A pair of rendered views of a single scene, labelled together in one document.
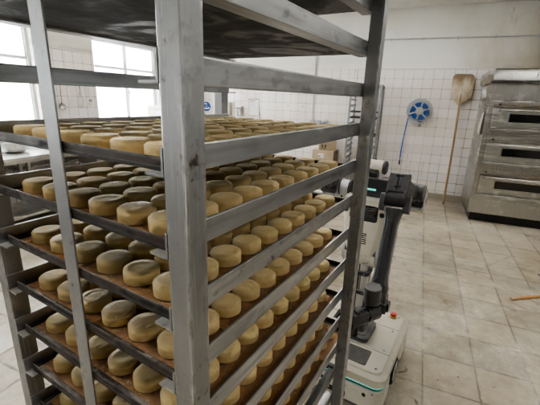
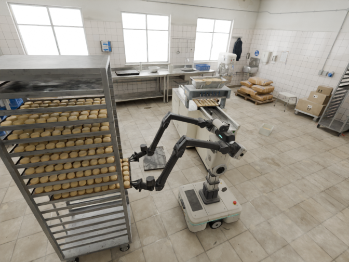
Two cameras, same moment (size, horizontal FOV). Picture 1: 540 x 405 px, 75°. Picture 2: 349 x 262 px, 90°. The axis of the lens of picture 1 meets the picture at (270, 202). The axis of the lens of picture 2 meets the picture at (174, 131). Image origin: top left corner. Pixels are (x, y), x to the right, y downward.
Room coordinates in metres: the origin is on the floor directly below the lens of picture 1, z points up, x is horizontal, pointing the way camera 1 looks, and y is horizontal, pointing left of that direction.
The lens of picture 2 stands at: (0.41, -1.17, 2.01)
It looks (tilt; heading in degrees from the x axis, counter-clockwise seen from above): 30 degrees down; 42
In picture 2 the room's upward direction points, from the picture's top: 3 degrees clockwise
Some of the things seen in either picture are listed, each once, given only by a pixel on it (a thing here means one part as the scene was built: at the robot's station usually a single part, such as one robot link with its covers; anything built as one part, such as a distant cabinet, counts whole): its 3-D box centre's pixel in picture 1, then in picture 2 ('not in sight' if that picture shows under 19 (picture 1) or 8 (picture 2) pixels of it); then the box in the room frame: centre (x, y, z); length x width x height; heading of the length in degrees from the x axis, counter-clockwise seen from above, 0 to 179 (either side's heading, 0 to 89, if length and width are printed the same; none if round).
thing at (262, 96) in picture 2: not in sight; (262, 95); (6.59, 0.51, 0.19); 0.72 x 0.42 x 0.15; 162
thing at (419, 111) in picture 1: (415, 132); not in sight; (5.95, -2.38, 1.10); 0.41 x 0.17 x 1.10; 68
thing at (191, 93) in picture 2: not in sight; (206, 96); (2.96, 0.41, 1.01); 0.72 x 0.33 x 0.34; 146
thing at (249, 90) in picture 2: not in sight; (251, 90); (6.48, 0.88, 0.32); 0.72 x 0.42 x 0.17; 72
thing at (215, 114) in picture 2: not in sight; (213, 139); (2.68, -0.01, 0.45); 0.70 x 0.34 x 0.90; 56
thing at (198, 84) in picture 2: not in sight; (207, 82); (2.96, 0.41, 1.25); 0.56 x 0.29 x 0.14; 146
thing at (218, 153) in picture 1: (298, 137); (57, 122); (0.62, -0.05, 1.50); 0.64 x 0.03 x 0.03; 149
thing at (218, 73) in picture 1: (301, 83); (52, 108); (0.62, -0.05, 1.59); 0.64 x 0.03 x 0.03; 149
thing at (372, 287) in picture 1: (374, 297); (153, 183); (1.08, -0.37, 0.92); 0.12 x 0.09 x 0.12; 150
